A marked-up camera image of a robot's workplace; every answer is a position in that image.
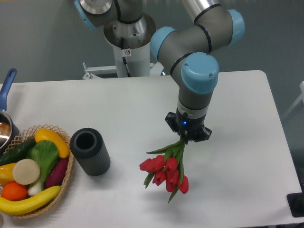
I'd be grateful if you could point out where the white frame at right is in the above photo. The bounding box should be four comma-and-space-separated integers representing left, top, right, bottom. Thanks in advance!
282, 81, 304, 121

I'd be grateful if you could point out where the dark grey ribbed vase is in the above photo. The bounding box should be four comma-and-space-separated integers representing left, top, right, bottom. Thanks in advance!
69, 128, 111, 176

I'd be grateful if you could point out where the beige round disc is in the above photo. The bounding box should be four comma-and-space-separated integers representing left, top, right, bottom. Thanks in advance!
12, 159, 40, 185

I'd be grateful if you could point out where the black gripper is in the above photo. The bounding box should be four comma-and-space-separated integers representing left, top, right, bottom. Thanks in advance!
165, 111, 212, 142

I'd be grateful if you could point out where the black device at edge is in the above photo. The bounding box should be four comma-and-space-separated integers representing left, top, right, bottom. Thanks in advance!
286, 192, 304, 218

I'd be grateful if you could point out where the red tulip bouquet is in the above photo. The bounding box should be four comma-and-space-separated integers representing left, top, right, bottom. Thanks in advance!
139, 138, 190, 202

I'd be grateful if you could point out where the green cucumber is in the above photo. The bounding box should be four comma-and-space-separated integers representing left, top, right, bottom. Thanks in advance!
0, 138, 36, 166

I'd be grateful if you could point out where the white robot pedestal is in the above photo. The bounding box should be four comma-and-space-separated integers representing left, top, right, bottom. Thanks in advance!
83, 13, 156, 79

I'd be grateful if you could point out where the orange fruit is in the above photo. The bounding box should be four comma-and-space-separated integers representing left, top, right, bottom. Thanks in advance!
1, 182, 28, 201

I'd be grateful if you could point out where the green bok choy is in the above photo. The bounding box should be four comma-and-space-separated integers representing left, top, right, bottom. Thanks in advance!
26, 140, 59, 197

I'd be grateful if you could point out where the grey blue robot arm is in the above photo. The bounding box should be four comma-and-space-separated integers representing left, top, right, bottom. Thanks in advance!
74, 0, 245, 142

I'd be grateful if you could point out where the woven wicker basket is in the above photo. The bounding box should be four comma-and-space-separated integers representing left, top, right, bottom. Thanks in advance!
4, 124, 74, 219

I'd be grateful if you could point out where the yellow bell pepper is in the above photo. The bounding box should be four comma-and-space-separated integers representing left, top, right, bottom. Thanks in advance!
0, 163, 16, 186

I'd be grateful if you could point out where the purple sweet potato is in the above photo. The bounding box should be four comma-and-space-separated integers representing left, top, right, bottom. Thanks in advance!
45, 159, 68, 189

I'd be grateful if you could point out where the yellow banana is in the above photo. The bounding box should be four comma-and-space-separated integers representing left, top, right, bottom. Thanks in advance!
0, 186, 61, 216

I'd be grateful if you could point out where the blue handled saucepan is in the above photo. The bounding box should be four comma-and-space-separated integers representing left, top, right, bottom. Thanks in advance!
0, 68, 19, 156

